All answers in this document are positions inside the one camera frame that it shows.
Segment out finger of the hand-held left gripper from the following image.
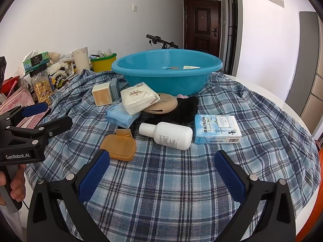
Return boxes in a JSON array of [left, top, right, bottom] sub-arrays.
[[5, 116, 73, 147], [0, 102, 51, 131]]

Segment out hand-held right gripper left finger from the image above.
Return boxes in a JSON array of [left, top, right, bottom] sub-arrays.
[[26, 149, 111, 242]]

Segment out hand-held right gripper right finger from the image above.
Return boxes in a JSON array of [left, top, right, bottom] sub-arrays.
[[213, 150, 297, 242]]

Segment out blue and white carton box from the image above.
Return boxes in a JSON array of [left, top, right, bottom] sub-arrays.
[[194, 114, 242, 144]]

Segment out beige cube box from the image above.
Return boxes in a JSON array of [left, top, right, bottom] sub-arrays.
[[92, 82, 113, 106]]

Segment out blue wet wipes packet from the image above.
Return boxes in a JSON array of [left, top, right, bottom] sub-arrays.
[[105, 102, 140, 129]]

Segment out white tissue packet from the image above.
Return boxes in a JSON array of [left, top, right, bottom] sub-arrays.
[[120, 82, 160, 116]]

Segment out blue plastic basin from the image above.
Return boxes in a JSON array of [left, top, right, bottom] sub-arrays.
[[111, 50, 223, 96]]

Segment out person's left hand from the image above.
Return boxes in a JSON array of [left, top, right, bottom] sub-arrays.
[[0, 165, 26, 206]]

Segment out pink zip case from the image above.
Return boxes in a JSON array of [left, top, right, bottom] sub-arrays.
[[0, 87, 36, 114]]

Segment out clear jar of cereal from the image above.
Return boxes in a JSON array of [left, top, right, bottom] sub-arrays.
[[30, 68, 53, 105]]

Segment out red container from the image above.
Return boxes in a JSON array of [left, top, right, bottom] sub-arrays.
[[0, 76, 21, 96]]

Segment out large orange soap box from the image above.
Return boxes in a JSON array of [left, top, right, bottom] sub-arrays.
[[100, 134, 137, 161]]

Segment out white and black plush toy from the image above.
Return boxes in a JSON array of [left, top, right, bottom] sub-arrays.
[[48, 52, 75, 89]]

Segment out green tissue packet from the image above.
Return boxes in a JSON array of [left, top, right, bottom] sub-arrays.
[[23, 52, 51, 75]]

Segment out small orange plastic box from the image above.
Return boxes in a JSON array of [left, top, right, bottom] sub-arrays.
[[115, 128, 132, 139]]

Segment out blue plaid cloth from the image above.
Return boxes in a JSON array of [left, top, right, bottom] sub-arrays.
[[24, 69, 321, 242]]

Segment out beige paper cup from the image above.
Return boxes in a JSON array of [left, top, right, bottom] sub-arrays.
[[72, 47, 91, 74]]

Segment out white plastic bottle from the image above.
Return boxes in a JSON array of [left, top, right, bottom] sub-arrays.
[[139, 122, 193, 150]]

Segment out small grey box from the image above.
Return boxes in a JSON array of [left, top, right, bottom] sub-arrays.
[[110, 78, 121, 99]]

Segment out person's white clothing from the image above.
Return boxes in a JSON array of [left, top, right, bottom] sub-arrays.
[[0, 203, 27, 242]]

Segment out yellow plastic bucket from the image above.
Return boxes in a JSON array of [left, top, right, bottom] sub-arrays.
[[90, 53, 117, 73]]

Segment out black fluffy item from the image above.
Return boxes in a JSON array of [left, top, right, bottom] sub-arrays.
[[149, 96, 199, 124]]

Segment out sachets in yellow bucket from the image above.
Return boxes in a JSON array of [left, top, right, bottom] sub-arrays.
[[96, 49, 114, 59]]

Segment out beige round vented case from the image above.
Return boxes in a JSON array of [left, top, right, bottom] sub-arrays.
[[143, 92, 178, 114]]

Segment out black framed glass door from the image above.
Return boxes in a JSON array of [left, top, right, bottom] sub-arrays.
[[224, 0, 239, 76]]

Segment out dark brown door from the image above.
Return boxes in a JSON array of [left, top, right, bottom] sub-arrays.
[[183, 0, 222, 56]]

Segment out black scooter handlebar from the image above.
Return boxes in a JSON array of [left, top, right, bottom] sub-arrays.
[[146, 34, 181, 50]]

